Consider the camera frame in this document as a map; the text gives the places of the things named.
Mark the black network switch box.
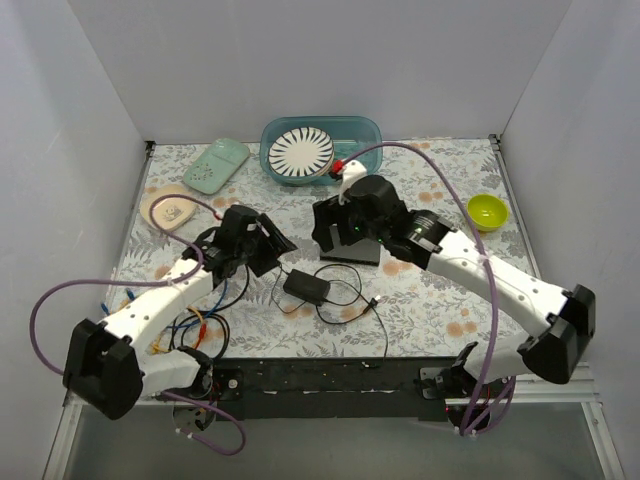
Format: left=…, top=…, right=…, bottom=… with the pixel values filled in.
left=319, top=225, right=381, bottom=266

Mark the blue ethernet cable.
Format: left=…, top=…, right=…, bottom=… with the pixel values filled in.
left=99, top=286, right=136, bottom=314
left=167, top=277, right=229, bottom=331

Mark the thin black power cord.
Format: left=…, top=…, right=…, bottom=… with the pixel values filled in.
left=269, top=263, right=390, bottom=362

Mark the black power adapter brick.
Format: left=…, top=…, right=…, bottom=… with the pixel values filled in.
left=283, top=269, right=330, bottom=306

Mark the black ethernet cable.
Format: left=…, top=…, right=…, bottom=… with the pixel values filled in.
left=169, top=264, right=251, bottom=361

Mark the yellow ethernet cable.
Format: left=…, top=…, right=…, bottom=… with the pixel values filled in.
left=152, top=307, right=206, bottom=351

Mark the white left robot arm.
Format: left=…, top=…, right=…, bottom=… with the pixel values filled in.
left=62, top=205, right=297, bottom=420

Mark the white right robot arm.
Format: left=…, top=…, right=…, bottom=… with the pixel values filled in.
left=312, top=175, right=596, bottom=388

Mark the green rectangular ceramic dish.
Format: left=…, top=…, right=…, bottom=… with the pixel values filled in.
left=183, top=138, right=250, bottom=195

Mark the beige square panda dish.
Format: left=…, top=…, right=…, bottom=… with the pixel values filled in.
left=139, top=184, right=196, bottom=231

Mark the teal plastic basin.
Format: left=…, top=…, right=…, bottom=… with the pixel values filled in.
left=259, top=116, right=382, bottom=186

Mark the floral table mat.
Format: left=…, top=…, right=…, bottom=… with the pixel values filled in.
left=97, top=137, right=559, bottom=359

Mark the blue striped white plate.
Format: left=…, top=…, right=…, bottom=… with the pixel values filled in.
left=267, top=127, right=334, bottom=179

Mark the lime green bowl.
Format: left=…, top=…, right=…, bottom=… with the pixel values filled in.
left=467, top=194, right=509, bottom=232

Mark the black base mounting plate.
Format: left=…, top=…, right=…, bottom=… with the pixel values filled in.
left=213, top=357, right=476, bottom=422

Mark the aluminium frame rail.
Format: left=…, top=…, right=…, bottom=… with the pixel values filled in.
left=62, top=363, right=602, bottom=405

